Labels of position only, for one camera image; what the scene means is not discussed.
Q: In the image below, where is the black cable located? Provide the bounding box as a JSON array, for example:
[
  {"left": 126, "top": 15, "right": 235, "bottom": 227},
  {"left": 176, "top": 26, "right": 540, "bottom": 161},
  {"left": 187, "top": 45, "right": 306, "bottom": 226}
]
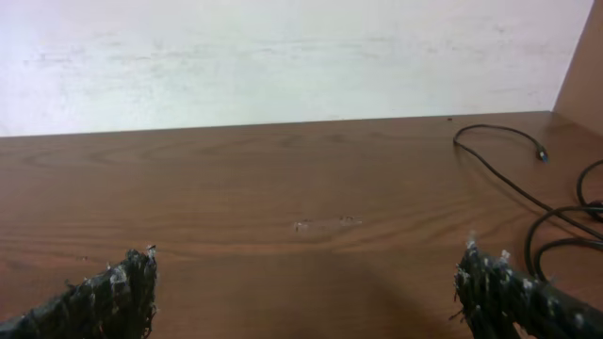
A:
[{"left": 452, "top": 123, "right": 603, "bottom": 283}]

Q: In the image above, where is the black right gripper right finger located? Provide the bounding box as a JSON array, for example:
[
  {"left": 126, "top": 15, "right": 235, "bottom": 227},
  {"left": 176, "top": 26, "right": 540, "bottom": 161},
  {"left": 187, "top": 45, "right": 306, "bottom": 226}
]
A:
[{"left": 454, "top": 235, "right": 602, "bottom": 339}]

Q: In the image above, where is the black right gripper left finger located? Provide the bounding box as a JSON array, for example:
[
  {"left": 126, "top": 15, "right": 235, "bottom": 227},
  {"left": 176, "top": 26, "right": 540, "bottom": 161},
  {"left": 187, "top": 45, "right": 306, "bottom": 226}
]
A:
[{"left": 1, "top": 246, "right": 157, "bottom": 339}]

